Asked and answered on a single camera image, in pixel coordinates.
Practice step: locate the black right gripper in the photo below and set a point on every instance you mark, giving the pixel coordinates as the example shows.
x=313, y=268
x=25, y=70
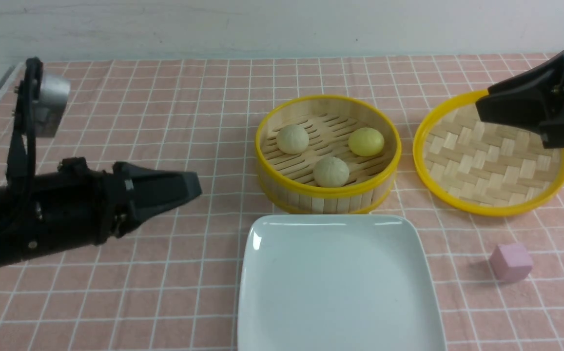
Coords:
x=530, y=101

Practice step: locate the pink checkered tablecloth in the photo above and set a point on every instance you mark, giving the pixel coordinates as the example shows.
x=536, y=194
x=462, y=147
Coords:
x=173, y=284

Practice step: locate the yellow steamed bun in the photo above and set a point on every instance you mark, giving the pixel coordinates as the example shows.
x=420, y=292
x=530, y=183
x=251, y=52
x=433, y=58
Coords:
x=366, y=142

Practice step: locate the beige steamed bun front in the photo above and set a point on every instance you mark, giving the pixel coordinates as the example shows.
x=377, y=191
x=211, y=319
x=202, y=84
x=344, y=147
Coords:
x=331, y=172

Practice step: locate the yellow-rimmed bamboo steamer basket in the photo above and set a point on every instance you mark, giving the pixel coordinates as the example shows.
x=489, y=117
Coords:
x=329, y=120

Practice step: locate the yellow-rimmed woven steamer lid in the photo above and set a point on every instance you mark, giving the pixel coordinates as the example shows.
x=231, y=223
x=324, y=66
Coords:
x=483, y=168

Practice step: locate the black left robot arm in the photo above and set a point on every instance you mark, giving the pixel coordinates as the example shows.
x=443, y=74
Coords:
x=14, y=236

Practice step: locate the pink cube block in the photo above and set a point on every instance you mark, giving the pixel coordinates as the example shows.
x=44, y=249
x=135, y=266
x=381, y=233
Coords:
x=511, y=262

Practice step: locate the beige steamed bun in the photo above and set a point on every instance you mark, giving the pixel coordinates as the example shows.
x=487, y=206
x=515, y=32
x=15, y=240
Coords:
x=331, y=172
x=292, y=139

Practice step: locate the white square plate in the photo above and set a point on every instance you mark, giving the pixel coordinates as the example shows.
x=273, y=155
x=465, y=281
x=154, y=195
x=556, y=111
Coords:
x=345, y=282

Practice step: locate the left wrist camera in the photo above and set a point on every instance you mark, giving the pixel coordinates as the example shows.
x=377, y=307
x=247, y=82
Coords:
x=41, y=103

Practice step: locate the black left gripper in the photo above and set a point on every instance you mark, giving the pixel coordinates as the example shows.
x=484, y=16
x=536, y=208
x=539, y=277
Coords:
x=77, y=206

